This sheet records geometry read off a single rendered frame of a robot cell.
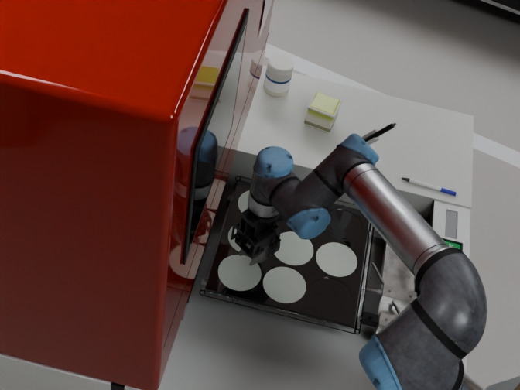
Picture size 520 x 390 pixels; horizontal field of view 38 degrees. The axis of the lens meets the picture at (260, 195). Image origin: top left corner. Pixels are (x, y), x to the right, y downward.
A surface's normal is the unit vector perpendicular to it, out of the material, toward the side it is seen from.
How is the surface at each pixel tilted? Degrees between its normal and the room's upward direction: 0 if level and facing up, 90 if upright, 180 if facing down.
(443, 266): 29
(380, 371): 44
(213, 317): 0
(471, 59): 0
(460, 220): 0
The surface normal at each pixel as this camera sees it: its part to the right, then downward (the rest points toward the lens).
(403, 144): 0.13, -0.65
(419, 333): -0.44, -0.24
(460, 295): 0.04, -0.47
